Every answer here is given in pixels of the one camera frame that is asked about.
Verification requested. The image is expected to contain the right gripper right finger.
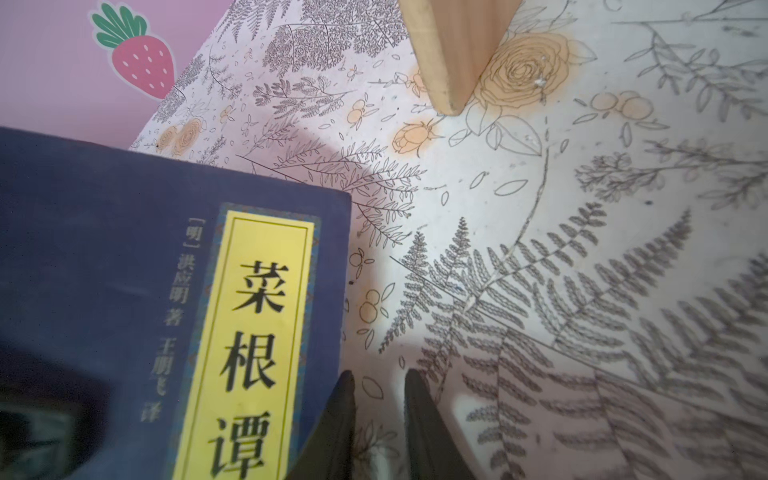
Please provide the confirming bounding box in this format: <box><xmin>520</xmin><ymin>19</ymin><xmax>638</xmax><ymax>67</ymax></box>
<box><xmin>404</xmin><ymin>369</ymin><xmax>475</xmax><ymax>480</ymax></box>

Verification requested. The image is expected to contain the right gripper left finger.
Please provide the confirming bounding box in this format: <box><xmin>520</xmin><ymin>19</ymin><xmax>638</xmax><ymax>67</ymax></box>
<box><xmin>286</xmin><ymin>370</ymin><xmax>357</xmax><ymax>479</ymax></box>

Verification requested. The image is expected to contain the dark purple book left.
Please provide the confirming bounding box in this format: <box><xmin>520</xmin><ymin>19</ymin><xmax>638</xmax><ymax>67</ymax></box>
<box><xmin>1</xmin><ymin>128</ymin><xmax>352</xmax><ymax>479</ymax></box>

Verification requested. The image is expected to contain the wooden two-tier shelf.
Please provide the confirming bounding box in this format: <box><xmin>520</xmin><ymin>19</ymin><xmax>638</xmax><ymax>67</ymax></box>
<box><xmin>398</xmin><ymin>0</ymin><xmax>522</xmax><ymax>116</ymax></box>

